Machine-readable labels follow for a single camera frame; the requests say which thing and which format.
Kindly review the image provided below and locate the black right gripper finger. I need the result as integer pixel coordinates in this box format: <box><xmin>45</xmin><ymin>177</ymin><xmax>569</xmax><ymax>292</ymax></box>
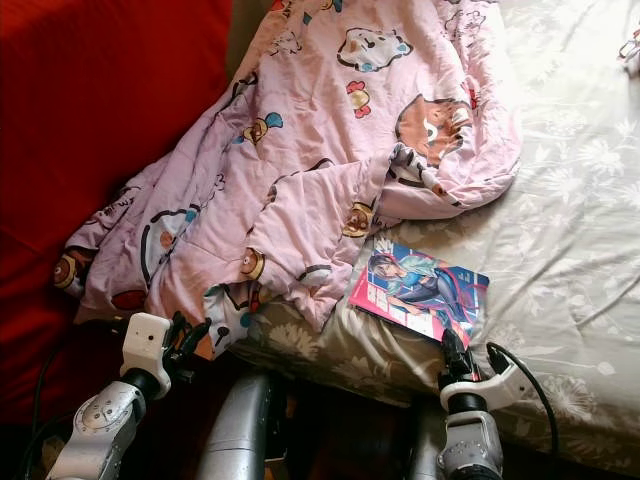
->
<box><xmin>438</xmin><ymin>330</ymin><xmax>471</xmax><ymax>373</ymax></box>

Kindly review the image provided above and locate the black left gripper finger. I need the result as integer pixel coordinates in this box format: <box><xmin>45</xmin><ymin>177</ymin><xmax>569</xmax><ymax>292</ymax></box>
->
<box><xmin>175</xmin><ymin>315</ymin><xmax>211</xmax><ymax>359</ymax></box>

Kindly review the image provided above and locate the colourful comic book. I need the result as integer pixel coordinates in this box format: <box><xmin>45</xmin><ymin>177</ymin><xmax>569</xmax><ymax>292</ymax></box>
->
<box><xmin>348</xmin><ymin>237</ymin><xmax>491</xmax><ymax>346</ymax></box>

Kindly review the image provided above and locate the pink cartoon print quilt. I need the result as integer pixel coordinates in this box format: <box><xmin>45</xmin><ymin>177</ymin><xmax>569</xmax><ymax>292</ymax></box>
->
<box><xmin>55</xmin><ymin>0</ymin><xmax>523</xmax><ymax>356</ymax></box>

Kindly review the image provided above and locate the silver right robot leg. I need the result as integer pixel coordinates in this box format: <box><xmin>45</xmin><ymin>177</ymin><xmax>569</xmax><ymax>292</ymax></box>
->
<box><xmin>405</xmin><ymin>395</ymin><xmax>451</xmax><ymax>480</ymax></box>

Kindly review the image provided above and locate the red fabric cushion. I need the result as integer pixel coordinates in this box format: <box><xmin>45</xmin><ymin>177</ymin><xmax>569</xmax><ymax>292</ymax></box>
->
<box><xmin>0</xmin><ymin>0</ymin><xmax>236</xmax><ymax>421</ymax></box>

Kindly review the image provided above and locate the red white blue bolster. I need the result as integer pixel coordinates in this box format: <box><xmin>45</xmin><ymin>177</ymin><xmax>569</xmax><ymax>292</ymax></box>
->
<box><xmin>620</xmin><ymin>28</ymin><xmax>640</xmax><ymax>79</ymax></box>

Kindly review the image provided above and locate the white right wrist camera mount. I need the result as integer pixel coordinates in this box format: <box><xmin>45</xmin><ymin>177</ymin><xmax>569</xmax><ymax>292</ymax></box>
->
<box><xmin>442</xmin><ymin>355</ymin><xmax>541</xmax><ymax>413</ymax></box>

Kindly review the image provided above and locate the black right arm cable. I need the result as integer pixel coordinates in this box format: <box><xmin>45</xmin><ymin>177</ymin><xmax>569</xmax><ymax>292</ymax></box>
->
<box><xmin>485</xmin><ymin>342</ymin><xmax>561</xmax><ymax>461</ymax></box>

